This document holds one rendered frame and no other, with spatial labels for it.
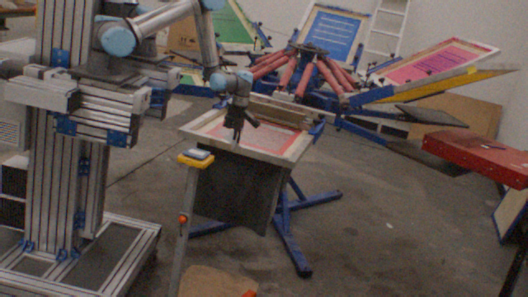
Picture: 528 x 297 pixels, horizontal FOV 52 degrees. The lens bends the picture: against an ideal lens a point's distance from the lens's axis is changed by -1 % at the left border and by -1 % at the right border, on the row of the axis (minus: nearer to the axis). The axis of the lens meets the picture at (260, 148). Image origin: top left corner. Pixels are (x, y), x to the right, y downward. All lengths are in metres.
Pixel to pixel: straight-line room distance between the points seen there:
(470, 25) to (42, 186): 5.48
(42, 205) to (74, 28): 0.90
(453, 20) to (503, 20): 0.56
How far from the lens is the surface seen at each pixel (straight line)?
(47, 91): 2.33
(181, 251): 2.62
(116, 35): 2.16
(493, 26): 7.10
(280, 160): 2.49
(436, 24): 7.05
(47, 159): 2.77
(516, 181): 2.92
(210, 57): 2.48
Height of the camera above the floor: 1.83
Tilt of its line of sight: 19 degrees down
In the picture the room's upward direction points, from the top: 12 degrees clockwise
